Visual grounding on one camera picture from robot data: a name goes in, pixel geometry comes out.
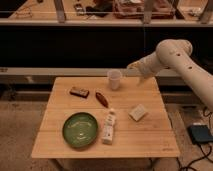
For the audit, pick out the white bottle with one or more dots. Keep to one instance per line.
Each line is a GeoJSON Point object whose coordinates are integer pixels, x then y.
{"type": "Point", "coordinates": [108, 127]}

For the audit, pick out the wooden table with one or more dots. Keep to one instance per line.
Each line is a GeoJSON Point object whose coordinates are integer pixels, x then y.
{"type": "Point", "coordinates": [132, 121]}

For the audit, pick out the black pedal box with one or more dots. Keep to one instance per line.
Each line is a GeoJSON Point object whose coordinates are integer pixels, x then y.
{"type": "Point", "coordinates": [200, 134]}

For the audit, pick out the brown rectangular block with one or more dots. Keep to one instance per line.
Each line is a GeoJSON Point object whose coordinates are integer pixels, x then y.
{"type": "Point", "coordinates": [79, 92]}

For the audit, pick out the black device on shelf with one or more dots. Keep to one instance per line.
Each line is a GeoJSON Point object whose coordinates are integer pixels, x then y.
{"type": "Point", "coordinates": [100, 10]}

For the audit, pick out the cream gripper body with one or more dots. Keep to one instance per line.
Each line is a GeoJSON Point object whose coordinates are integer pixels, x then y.
{"type": "Point", "coordinates": [135, 68]}

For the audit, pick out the beige sponge block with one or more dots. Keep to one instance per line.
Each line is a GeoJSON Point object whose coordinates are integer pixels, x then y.
{"type": "Point", "coordinates": [138, 112]}

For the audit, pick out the green bowl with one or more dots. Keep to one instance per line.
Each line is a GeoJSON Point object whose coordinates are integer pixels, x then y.
{"type": "Point", "coordinates": [80, 130]}

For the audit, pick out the white ceramic cup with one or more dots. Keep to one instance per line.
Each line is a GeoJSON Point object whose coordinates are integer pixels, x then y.
{"type": "Point", "coordinates": [114, 77]}

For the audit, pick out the small dark remote on shelf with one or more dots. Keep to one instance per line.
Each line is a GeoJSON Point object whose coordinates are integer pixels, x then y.
{"type": "Point", "coordinates": [79, 9]}

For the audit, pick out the tray of items on shelf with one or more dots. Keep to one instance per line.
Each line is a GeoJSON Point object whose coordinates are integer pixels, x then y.
{"type": "Point", "coordinates": [135, 9]}

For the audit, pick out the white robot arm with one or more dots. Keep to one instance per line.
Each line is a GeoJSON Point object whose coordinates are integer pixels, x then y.
{"type": "Point", "coordinates": [175, 54]}

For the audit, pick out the red pepper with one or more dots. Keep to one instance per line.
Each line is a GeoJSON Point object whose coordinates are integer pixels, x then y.
{"type": "Point", "coordinates": [102, 99]}

